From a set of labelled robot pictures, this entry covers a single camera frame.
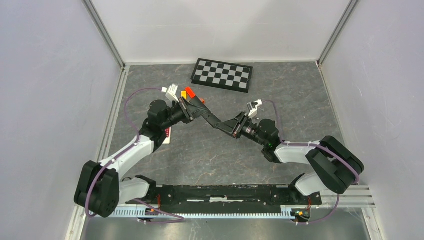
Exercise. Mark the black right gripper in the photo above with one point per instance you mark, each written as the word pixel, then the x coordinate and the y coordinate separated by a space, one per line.
pixel 239 123

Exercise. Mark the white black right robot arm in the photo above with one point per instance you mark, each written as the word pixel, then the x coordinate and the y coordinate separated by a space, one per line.
pixel 335 168

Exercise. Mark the grey slotted cable duct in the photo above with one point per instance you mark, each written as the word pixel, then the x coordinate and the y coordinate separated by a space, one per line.
pixel 141 212

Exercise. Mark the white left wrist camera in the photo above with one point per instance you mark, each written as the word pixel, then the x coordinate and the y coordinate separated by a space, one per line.
pixel 171 92

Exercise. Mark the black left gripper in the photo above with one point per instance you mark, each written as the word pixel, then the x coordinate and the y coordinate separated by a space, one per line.
pixel 190 112

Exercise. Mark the black white checkerboard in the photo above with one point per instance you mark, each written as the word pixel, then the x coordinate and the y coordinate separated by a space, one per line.
pixel 222 75

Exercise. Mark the aluminium frame rail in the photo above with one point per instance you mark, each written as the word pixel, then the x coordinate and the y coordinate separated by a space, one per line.
pixel 356 196

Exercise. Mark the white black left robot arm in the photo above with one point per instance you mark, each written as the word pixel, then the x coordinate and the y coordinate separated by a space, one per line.
pixel 100 188

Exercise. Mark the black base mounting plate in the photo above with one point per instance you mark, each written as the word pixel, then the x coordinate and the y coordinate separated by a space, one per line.
pixel 228 199

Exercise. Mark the yellow toy block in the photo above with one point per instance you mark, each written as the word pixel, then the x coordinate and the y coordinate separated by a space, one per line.
pixel 184 94

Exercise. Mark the red toy block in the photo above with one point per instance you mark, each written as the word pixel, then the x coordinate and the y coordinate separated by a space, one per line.
pixel 190 92

